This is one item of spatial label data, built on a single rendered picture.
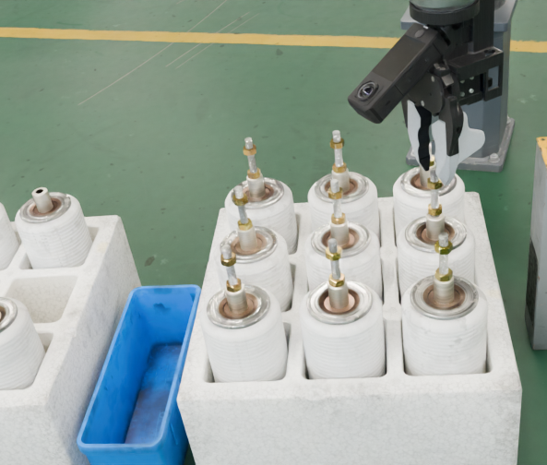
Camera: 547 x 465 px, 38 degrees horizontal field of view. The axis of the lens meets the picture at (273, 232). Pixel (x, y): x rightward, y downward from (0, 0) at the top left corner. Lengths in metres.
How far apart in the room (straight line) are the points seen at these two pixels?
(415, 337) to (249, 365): 0.19
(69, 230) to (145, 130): 0.75
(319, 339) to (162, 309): 0.39
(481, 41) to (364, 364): 0.38
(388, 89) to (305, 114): 1.00
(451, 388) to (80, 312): 0.50
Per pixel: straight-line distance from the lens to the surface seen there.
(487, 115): 1.56
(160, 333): 1.27
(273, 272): 1.02
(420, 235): 1.02
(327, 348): 0.92
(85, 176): 1.78
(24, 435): 1.07
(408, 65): 0.86
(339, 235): 1.00
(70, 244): 1.21
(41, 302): 1.25
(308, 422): 0.96
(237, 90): 2.00
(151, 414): 1.20
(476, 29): 0.90
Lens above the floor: 0.87
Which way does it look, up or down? 36 degrees down
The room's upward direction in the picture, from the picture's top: 9 degrees counter-clockwise
